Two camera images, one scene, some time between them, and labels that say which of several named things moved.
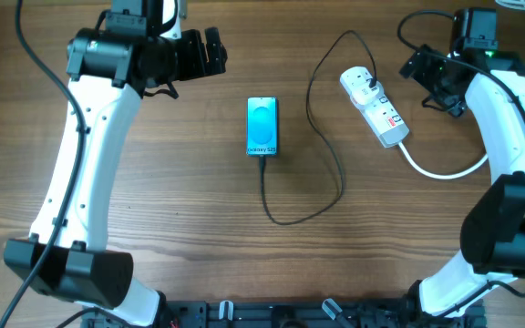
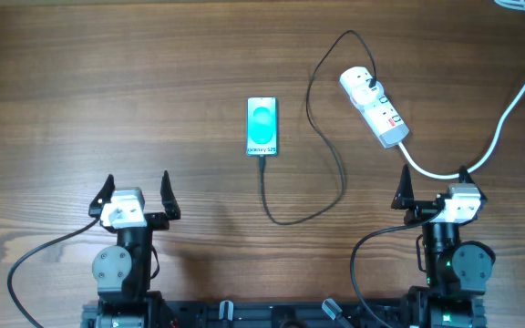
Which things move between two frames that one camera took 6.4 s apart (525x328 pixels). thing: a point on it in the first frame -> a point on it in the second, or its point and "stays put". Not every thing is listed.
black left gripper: (195, 65) -> (159, 220)
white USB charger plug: (365, 95) stays put
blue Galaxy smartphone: (262, 126) stays put
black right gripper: (431, 59) -> (405, 199)
